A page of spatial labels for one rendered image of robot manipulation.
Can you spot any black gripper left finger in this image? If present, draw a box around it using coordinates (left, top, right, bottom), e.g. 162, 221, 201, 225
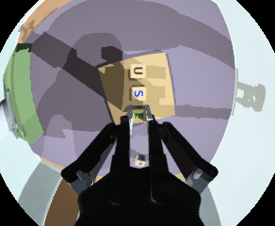
61, 105, 133, 205

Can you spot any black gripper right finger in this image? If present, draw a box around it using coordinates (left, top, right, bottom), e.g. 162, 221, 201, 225
145, 105, 218, 205

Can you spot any tan flat mat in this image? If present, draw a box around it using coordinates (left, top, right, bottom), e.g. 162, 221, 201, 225
98, 53, 175, 125

